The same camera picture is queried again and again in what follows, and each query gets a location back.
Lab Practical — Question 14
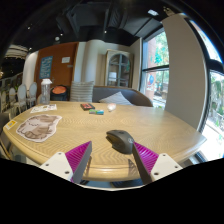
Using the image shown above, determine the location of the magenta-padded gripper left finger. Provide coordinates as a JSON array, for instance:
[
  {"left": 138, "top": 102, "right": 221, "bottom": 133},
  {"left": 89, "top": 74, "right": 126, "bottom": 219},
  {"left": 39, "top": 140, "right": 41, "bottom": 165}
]
[{"left": 39, "top": 140, "right": 93, "bottom": 185}]

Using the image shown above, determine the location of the blue poster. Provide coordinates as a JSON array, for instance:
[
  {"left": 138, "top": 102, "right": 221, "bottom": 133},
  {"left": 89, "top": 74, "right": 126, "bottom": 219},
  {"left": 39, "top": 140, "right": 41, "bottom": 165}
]
[{"left": 39, "top": 55, "right": 54, "bottom": 80}]

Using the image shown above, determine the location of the small green packet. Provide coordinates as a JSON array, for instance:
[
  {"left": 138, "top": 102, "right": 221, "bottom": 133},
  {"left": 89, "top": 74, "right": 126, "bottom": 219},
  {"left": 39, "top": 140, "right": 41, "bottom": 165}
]
[{"left": 88, "top": 108, "right": 105, "bottom": 116}]

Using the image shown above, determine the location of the group of white chairs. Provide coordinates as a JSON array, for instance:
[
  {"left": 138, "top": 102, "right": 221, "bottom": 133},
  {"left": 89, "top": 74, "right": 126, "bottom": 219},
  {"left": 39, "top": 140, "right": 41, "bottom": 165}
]
[{"left": 0, "top": 82, "right": 38, "bottom": 114}]

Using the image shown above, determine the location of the black-framed window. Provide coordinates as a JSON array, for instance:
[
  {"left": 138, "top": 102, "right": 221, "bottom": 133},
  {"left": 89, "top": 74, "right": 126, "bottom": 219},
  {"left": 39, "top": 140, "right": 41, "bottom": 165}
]
[{"left": 141, "top": 29, "right": 170, "bottom": 110}]

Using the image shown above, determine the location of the black computer mouse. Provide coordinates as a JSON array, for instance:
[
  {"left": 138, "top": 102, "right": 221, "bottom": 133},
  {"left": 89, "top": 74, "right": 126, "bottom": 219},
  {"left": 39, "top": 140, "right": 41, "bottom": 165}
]
[{"left": 105, "top": 129, "right": 136, "bottom": 155}]

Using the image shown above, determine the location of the brown wooden door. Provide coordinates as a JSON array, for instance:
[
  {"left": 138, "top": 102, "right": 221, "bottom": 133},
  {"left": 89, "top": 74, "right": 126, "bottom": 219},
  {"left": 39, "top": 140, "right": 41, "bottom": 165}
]
[{"left": 34, "top": 42, "right": 80, "bottom": 98}]

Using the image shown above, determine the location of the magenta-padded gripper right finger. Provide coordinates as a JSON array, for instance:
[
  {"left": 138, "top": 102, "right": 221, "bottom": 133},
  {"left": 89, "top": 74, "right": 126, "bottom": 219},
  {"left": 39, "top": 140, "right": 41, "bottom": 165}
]
[{"left": 131, "top": 142, "right": 184, "bottom": 186}]

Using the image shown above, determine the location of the slanted striped cushion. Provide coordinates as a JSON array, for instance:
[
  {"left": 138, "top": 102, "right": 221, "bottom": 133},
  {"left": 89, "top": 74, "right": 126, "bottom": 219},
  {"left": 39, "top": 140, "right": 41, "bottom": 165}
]
[{"left": 98, "top": 91, "right": 134, "bottom": 107}]

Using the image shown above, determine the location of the grey arched glass cabinet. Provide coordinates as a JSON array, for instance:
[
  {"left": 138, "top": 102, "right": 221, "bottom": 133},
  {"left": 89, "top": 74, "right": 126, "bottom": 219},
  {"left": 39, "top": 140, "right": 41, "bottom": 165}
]
[{"left": 104, "top": 49, "right": 134, "bottom": 89}]

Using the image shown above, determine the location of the upright striped cushion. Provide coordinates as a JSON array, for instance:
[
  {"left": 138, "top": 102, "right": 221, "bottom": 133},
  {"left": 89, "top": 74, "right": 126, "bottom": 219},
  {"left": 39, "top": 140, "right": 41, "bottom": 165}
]
[{"left": 69, "top": 80, "right": 95, "bottom": 103}]

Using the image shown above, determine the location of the grey sofa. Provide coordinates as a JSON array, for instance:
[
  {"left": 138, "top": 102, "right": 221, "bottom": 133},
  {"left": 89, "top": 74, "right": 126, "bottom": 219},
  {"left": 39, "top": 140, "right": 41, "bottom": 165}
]
[{"left": 68, "top": 84, "right": 154, "bottom": 108}]

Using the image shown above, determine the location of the clear bottle with white lid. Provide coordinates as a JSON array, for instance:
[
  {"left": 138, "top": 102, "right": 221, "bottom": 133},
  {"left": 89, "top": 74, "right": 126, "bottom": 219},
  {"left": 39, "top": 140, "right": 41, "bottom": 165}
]
[{"left": 39, "top": 78, "right": 53, "bottom": 105}]

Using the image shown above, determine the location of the black and orange bag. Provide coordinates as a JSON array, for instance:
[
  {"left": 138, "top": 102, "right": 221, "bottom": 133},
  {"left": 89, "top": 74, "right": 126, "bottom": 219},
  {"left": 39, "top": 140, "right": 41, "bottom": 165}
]
[{"left": 49, "top": 84, "right": 71, "bottom": 102}]

